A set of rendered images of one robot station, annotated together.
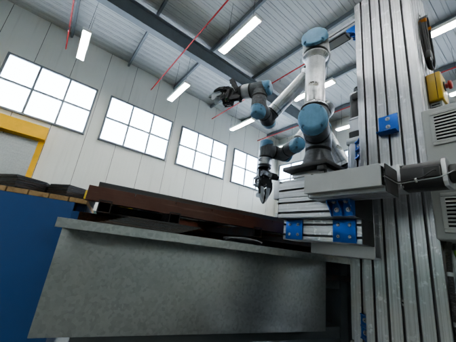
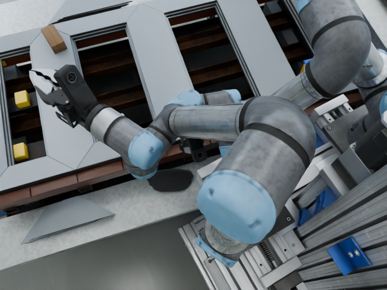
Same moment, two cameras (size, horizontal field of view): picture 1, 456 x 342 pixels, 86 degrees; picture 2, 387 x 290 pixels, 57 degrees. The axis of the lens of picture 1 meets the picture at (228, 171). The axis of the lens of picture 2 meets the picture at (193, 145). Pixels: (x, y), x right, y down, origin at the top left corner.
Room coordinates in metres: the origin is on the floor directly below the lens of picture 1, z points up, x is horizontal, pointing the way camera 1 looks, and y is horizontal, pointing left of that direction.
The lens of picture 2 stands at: (0.76, -0.27, 2.15)
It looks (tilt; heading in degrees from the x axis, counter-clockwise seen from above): 66 degrees down; 7
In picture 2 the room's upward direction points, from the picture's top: straight up
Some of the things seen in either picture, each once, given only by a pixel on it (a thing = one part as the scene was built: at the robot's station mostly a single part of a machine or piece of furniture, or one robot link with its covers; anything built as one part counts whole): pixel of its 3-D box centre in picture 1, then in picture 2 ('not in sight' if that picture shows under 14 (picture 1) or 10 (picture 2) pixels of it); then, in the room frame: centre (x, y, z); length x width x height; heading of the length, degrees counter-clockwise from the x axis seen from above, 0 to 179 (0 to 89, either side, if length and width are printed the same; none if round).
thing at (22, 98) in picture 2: not in sight; (22, 99); (1.48, 0.56, 0.79); 0.06 x 0.05 x 0.04; 24
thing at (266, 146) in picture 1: (266, 150); (190, 107); (1.29, -0.20, 1.21); 0.09 x 0.08 x 0.11; 107
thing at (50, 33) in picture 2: not in sight; (53, 38); (1.75, 0.47, 0.88); 0.12 x 0.06 x 0.05; 40
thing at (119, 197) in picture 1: (256, 223); (188, 148); (1.33, -0.18, 0.80); 1.62 x 0.04 x 0.06; 114
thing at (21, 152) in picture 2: not in sight; (19, 152); (1.24, 0.50, 0.79); 0.06 x 0.05 x 0.04; 24
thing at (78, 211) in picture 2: (150, 225); (65, 214); (1.02, 0.28, 0.70); 0.39 x 0.12 x 0.04; 114
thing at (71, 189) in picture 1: (56, 195); not in sight; (1.50, 1.01, 0.82); 0.80 x 0.40 x 0.06; 24
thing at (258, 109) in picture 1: (259, 108); (144, 154); (1.07, -0.12, 1.34); 0.11 x 0.08 x 0.11; 151
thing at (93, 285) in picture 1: (216, 288); not in sight; (1.21, -0.02, 0.47); 1.30 x 0.04 x 0.35; 114
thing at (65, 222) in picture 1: (229, 245); (152, 198); (1.14, -0.05, 0.66); 1.30 x 0.20 x 0.03; 114
